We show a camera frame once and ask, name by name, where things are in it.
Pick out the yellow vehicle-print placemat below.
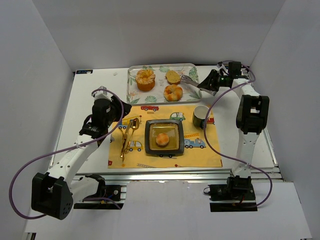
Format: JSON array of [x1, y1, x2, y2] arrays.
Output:
[[108, 105, 223, 169]]

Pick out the silver metal tongs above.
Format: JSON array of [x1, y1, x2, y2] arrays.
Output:
[[180, 74, 217, 96]]

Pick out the gold spoon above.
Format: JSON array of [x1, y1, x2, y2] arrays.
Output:
[[125, 117, 140, 154]]

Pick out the large sugared ring cake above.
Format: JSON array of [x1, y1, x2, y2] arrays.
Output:
[[135, 69, 156, 92]]

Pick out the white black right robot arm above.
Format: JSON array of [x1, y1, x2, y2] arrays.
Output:
[[197, 61, 270, 202]]

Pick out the seeded bread slice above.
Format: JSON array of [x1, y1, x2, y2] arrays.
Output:
[[165, 70, 181, 85]]

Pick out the gold knife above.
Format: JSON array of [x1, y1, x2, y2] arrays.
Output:
[[120, 120, 132, 160]]

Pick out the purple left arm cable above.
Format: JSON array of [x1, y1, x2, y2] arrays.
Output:
[[8, 89, 126, 220]]

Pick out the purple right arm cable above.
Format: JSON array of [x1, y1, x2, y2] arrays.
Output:
[[203, 59, 274, 208]]

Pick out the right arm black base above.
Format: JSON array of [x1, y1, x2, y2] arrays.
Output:
[[203, 184, 258, 213]]

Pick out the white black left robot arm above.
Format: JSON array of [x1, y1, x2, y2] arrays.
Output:
[[31, 96, 132, 220]]

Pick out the leaf-patterned white tray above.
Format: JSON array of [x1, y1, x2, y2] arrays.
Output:
[[126, 63, 200, 106]]

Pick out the dark green mug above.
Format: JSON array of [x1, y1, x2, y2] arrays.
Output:
[[192, 105, 209, 129]]

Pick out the gold fork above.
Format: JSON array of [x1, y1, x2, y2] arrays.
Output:
[[120, 126, 130, 162]]

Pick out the black square amber plate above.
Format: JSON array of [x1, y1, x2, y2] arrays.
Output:
[[144, 119, 184, 158]]

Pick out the black XDOF label left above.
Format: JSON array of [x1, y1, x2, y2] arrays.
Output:
[[75, 69, 93, 75]]

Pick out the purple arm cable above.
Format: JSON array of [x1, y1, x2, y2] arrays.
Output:
[[8, 89, 126, 220], [203, 59, 274, 208]]

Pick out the small round bun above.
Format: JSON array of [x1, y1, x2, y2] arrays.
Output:
[[155, 133, 170, 147]]

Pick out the twisted ring bread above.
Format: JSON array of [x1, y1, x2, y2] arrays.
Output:
[[163, 84, 183, 102]]

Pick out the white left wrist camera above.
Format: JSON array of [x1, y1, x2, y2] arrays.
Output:
[[91, 86, 110, 101]]

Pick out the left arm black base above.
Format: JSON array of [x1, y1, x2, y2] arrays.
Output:
[[69, 173, 127, 210]]

